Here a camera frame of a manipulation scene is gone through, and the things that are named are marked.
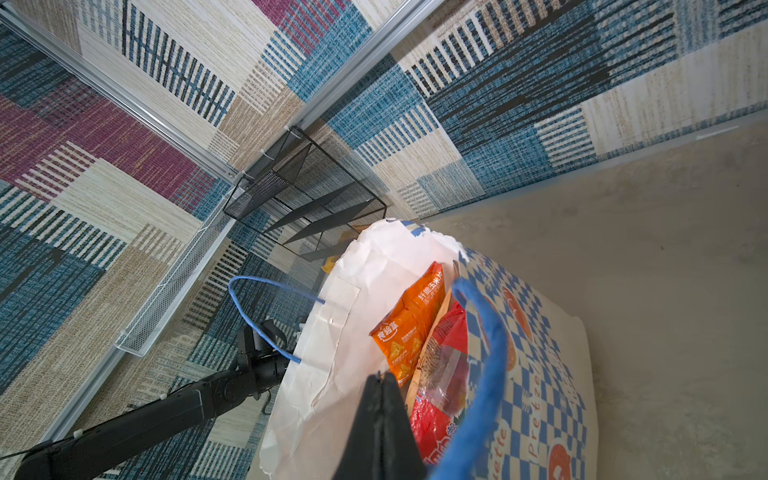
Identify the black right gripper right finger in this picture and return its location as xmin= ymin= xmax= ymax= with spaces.
xmin=380 ymin=373 xmax=427 ymax=479

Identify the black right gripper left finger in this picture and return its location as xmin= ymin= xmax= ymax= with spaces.
xmin=333 ymin=374 xmax=384 ymax=480

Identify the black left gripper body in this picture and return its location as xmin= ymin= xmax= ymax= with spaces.
xmin=233 ymin=319 xmax=289 ymax=398

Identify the red fruit jelly bag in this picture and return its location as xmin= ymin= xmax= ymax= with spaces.
xmin=410 ymin=301 xmax=469 ymax=465

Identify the orange corn chip bag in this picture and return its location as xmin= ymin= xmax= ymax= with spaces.
xmin=369 ymin=262 xmax=445 ymax=387

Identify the blue checkered paper bag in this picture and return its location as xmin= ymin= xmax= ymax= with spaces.
xmin=259 ymin=220 xmax=599 ymax=479

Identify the yellow snack pack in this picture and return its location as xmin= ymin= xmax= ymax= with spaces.
xmin=322 ymin=256 xmax=338 ymax=274

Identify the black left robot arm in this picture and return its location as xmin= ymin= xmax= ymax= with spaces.
xmin=15 ymin=320 xmax=289 ymax=479

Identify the black mesh shelf rack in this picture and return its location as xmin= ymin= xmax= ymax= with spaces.
xmin=224 ymin=126 xmax=388 ymax=262

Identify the white wire wall basket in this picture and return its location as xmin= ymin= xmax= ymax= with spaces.
xmin=114 ymin=188 xmax=235 ymax=357

